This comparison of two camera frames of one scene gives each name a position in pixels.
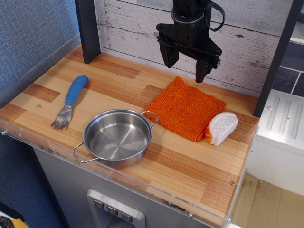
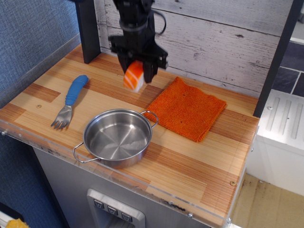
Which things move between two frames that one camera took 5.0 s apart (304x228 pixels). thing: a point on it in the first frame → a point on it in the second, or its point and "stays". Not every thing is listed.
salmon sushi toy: x=221 y=126 → x=134 y=77
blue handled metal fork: x=63 y=120 stays
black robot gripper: x=190 y=34 → x=140 y=45
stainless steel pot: x=118 y=137 stays
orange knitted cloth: x=185 y=110 stays
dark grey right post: x=277 y=57 stays
